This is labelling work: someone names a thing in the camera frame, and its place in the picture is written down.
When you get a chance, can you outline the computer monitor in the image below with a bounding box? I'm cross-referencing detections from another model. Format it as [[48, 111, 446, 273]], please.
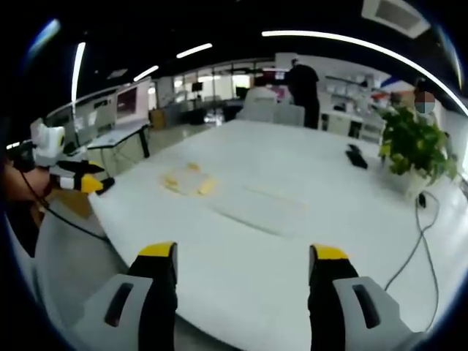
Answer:
[[115, 80, 151, 124]]

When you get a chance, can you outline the grey cable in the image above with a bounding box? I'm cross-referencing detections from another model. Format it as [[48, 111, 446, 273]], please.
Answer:
[[383, 189, 440, 312]]

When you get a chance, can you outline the black flat device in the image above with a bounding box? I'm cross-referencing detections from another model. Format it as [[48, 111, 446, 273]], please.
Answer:
[[344, 143, 369, 170]]

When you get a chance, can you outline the long curved ceiling light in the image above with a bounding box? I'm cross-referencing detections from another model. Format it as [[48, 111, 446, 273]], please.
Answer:
[[261, 30, 468, 113]]

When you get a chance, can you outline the white office chair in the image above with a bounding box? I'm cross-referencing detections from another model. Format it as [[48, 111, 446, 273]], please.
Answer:
[[272, 103, 306, 127], [236, 86, 279, 124]]

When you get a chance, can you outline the light grey chair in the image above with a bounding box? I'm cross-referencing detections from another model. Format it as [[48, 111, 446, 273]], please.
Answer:
[[33, 210, 127, 332]]

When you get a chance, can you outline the white storage shelf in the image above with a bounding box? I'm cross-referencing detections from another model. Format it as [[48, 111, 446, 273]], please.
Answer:
[[320, 72, 385, 142]]

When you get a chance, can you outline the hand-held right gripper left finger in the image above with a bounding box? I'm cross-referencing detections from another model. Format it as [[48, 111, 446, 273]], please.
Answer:
[[72, 241, 179, 351]]

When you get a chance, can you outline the cardboard box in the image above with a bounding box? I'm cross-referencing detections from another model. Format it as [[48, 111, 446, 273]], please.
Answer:
[[148, 108, 166, 129]]

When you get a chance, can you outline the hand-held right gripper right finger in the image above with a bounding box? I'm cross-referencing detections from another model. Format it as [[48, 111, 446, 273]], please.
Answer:
[[308, 244, 425, 351]]

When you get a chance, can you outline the green potted plant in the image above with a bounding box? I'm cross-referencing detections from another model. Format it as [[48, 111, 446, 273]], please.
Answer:
[[377, 105, 458, 195]]

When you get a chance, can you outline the clear plastic sheet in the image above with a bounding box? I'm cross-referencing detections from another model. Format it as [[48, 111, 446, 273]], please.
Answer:
[[211, 184, 309, 239]]

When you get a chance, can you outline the white side desk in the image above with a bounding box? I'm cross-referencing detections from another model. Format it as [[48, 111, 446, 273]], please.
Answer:
[[86, 123, 151, 160]]

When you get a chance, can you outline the ceiling air vent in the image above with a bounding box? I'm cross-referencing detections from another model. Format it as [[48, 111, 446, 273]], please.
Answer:
[[361, 0, 431, 39]]

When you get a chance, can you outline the ceiling light strip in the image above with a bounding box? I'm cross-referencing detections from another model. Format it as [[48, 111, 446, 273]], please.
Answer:
[[175, 42, 214, 59], [70, 41, 87, 102], [132, 65, 160, 83]]

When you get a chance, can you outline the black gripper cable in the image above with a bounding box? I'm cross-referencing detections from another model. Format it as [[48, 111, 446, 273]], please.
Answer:
[[20, 170, 109, 241]]

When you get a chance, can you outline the pale yellow plastic buckle part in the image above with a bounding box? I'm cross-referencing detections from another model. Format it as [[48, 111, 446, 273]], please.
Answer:
[[184, 173, 219, 197], [159, 162, 202, 194]]

